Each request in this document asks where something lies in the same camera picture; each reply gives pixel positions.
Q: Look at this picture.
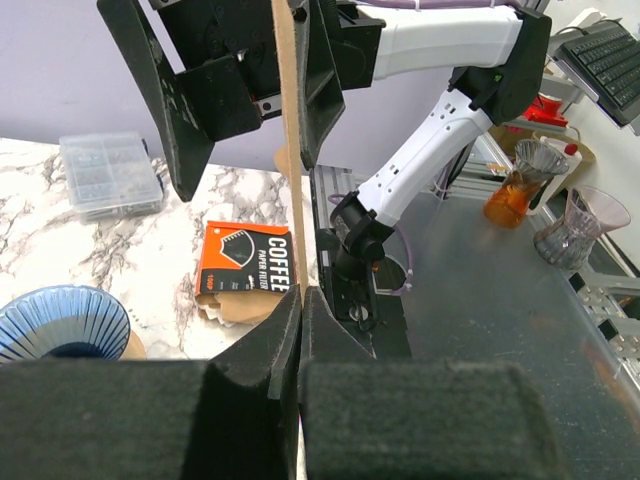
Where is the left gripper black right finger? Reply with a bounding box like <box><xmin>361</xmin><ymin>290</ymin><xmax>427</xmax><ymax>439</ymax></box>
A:
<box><xmin>299</xmin><ymin>287</ymin><xmax>569</xmax><ymax>479</ymax></box>

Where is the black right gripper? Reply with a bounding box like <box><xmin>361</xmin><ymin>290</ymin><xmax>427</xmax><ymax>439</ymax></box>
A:
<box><xmin>97</xmin><ymin>0</ymin><xmax>385</xmax><ymax>202</ymax></box>

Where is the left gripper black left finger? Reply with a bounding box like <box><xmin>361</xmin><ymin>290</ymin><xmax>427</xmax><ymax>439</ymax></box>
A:
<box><xmin>1</xmin><ymin>287</ymin><xmax>302</xmax><ymax>479</ymax></box>

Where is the brown paper coffee filter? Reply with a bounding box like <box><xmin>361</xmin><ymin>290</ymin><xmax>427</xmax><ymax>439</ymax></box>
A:
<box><xmin>271</xmin><ymin>0</ymin><xmax>308</xmax><ymax>296</ymax></box>

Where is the blue ribbed dripper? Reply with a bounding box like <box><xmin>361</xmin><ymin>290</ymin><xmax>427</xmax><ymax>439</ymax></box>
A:
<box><xmin>1</xmin><ymin>285</ymin><xmax>131</xmax><ymax>364</ymax></box>

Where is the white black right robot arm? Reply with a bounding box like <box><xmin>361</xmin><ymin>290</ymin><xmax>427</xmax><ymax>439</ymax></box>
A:
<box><xmin>97</xmin><ymin>1</ymin><xmax>551</xmax><ymax>279</ymax></box>

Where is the orange coffee filter box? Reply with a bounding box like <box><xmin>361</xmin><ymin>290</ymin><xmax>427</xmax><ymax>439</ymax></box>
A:
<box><xmin>195</xmin><ymin>221</ymin><xmax>296</xmax><ymax>325</ymax></box>

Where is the clear plastic parts box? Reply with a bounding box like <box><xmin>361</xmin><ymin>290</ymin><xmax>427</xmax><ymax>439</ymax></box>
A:
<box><xmin>59</xmin><ymin>132</ymin><xmax>164</xmax><ymax>223</ymax></box>

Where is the smoky glass carafe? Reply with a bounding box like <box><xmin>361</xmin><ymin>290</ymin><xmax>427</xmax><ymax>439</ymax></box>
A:
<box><xmin>533</xmin><ymin>186</ymin><xmax>631</xmax><ymax>271</ymax></box>

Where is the amber glass carafe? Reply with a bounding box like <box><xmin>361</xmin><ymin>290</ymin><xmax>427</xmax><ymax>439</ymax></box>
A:
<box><xmin>483</xmin><ymin>139</ymin><xmax>569</xmax><ymax>229</ymax></box>

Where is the red object on shelf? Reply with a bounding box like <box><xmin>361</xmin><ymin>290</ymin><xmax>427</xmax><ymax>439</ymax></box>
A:
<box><xmin>523</xmin><ymin>93</ymin><xmax>568</xmax><ymax>127</ymax></box>

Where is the white bottle red cap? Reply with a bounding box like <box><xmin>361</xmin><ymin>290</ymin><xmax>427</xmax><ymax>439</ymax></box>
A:
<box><xmin>529</xmin><ymin>127</ymin><xmax>596</xmax><ymax>216</ymax></box>

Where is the black computer keyboard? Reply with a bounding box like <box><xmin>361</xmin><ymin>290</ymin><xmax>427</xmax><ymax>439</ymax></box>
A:
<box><xmin>554</xmin><ymin>19</ymin><xmax>639</xmax><ymax>127</ymax></box>

